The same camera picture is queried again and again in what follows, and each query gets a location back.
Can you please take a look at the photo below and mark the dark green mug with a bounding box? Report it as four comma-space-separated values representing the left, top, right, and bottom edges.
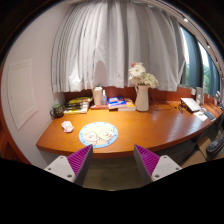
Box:
50, 104, 64, 118

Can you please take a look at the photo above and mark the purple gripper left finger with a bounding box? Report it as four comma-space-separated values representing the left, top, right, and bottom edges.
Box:
45, 145, 93, 186

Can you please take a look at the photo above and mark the round cartoon mouse pad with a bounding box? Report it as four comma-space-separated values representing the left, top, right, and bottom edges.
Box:
79, 122, 118, 149

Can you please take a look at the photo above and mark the stack of books left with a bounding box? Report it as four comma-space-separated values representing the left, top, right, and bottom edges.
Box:
64, 97, 92, 115

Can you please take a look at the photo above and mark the white pink flower bouquet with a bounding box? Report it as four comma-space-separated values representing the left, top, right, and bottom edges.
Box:
129, 62, 159, 89

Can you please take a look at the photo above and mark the white laptop on stand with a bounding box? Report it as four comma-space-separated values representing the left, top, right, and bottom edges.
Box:
181, 98, 201, 112

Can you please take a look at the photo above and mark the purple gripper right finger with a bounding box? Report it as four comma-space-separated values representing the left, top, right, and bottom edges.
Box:
134, 145, 181, 184

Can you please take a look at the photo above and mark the white ceramic pitcher vase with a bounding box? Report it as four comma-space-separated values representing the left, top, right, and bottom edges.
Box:
135, 85, 149, 112

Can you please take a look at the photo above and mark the blue white book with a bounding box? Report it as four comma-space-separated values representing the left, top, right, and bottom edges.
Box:
108, 96, 127, 109

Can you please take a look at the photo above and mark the white tissue canister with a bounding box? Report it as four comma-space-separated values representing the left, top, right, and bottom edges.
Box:
93, 86, 102, 105

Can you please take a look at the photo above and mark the white sheer curtain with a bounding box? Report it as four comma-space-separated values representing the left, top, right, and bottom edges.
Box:
51, 0, 185, 92

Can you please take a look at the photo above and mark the small clear sanitizer bottle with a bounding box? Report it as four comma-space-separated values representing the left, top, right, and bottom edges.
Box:
101, 90, 107, 106

